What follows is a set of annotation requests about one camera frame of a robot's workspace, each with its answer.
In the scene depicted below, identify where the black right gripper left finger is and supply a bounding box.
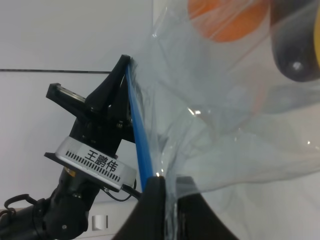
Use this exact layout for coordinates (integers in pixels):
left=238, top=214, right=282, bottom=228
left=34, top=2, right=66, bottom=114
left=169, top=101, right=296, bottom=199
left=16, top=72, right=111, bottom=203
left=113, top=176, right=166, bottom=240

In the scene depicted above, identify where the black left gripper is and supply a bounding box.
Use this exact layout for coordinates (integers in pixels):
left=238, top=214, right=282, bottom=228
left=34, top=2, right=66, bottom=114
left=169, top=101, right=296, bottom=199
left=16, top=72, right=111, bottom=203
left=46, top=54, right=135, bottom=157

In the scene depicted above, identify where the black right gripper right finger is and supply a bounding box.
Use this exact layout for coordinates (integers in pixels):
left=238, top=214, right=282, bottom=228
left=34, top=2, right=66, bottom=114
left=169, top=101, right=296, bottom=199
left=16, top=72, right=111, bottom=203
left=174, top=176, right=237, bottom=240

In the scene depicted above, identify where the clear blue-zip plastic bag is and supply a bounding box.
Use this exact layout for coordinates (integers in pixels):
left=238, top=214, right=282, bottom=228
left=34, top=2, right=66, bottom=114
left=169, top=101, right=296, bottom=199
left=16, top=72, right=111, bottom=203
left=127, top=0, right=320, bottom=240

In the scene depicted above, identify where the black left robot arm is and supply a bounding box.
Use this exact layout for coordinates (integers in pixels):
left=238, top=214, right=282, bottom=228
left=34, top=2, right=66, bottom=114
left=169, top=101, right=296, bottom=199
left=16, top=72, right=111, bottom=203
left=0, top=55, right=136, bottom=240

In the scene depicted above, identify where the orange fruit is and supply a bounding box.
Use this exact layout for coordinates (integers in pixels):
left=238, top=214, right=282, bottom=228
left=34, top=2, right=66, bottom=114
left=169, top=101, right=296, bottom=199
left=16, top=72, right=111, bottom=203
left=187, top=0, right=270, bottom=43

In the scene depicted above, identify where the dark purple eggplant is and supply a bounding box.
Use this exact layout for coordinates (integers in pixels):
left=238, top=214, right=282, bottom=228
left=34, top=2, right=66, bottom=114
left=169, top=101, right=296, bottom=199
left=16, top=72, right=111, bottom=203
left=270, top=0, right=320, bottom=83

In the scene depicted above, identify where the yellow pear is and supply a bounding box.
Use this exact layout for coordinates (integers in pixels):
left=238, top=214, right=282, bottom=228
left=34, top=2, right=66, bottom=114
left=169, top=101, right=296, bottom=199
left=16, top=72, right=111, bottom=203
left=313, top=21, right=320, bottom=66

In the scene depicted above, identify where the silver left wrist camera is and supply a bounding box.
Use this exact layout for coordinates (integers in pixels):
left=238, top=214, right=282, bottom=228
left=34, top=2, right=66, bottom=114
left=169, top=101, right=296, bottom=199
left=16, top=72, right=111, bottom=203
left=44, top=136, right=137, bottom=192

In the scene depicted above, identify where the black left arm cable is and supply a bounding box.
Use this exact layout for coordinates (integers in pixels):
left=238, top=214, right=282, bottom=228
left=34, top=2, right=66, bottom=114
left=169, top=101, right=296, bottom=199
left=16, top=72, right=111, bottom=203
left=0, top=177, right=143, bottom=240

